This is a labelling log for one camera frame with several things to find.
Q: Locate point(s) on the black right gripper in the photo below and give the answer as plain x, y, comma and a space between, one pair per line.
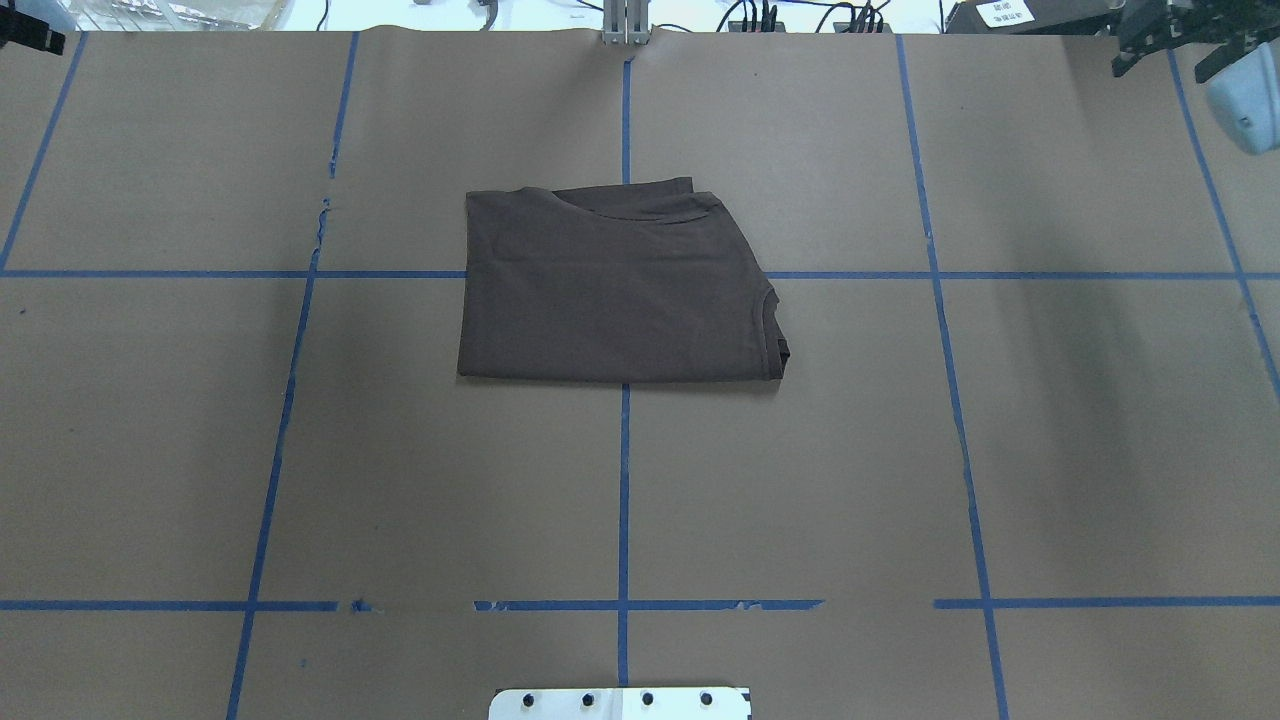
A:
1160, 38

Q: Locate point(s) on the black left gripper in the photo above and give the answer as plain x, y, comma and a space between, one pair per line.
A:
22, 34

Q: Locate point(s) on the dark brown t-shirt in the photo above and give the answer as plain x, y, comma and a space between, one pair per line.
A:
647, 283

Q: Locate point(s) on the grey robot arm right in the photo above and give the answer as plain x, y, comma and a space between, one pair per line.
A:
1241, 73

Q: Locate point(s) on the black box with white label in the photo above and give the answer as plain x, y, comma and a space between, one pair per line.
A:
1051, 18

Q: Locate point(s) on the white metal mounting base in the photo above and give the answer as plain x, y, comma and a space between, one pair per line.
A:
670, 702

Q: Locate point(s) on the grey aluminium post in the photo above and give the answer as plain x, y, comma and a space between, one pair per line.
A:
625, 22

